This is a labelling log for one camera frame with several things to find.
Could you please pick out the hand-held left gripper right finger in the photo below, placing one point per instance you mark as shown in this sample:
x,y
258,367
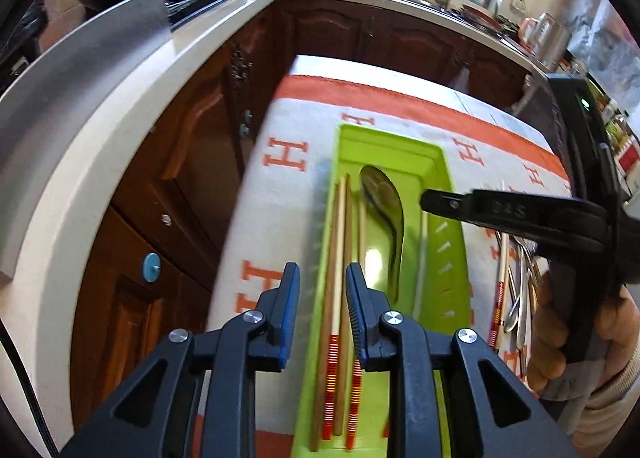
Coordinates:
x,y
356,308

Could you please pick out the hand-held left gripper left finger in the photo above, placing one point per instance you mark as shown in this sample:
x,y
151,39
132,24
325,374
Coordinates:
x,y
291,308

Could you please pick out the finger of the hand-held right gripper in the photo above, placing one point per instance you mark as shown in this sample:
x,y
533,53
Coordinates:
x,y
500,213

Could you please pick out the small metal spoon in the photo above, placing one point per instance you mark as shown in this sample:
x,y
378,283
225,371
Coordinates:
x,y
511,318

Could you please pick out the metal soup spoon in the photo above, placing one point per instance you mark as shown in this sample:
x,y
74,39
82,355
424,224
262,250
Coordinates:
x,y
382,203

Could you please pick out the green plastic utensil tray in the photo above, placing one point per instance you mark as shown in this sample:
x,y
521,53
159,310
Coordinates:
x,y
400,155

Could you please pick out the person's right forearm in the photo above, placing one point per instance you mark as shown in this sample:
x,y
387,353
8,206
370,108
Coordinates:
x,y
615,413

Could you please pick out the person's right hand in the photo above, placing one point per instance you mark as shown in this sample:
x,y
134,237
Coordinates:
x,y
547,333

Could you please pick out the white container red label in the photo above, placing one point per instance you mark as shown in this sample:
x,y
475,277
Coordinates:
x,y
631,152

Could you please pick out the grey glass-door cabinet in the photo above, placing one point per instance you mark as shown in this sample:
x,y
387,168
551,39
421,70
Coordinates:
x,y
537,112

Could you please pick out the orange patterned blanket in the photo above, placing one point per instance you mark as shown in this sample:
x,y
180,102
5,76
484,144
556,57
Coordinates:
x,y
280,218

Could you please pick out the steel electric kettle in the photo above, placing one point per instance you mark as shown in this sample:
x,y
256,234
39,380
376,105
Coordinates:
x,y
545,37

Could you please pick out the blue round cabinet lock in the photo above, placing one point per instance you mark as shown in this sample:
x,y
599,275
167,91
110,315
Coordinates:
x,y
151,268

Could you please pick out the red pan with dishes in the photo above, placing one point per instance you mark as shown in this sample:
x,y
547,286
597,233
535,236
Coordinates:
x,y
477,12

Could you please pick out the brown wooden kitchen cabinets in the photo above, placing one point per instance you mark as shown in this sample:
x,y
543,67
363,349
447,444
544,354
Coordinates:
x,y
200,147

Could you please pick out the white kitchen countertop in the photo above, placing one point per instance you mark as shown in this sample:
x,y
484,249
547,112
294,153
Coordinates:
x,y
125,102

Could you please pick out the stainless steel splash panel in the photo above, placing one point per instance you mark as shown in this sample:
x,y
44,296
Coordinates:
x,y
75,72

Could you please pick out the black gas stove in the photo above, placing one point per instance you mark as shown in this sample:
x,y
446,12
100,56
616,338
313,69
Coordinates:
x,y
185,5

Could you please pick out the clear plastic wall sheet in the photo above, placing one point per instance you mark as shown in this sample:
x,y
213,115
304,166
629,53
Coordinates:
x,y
600,22

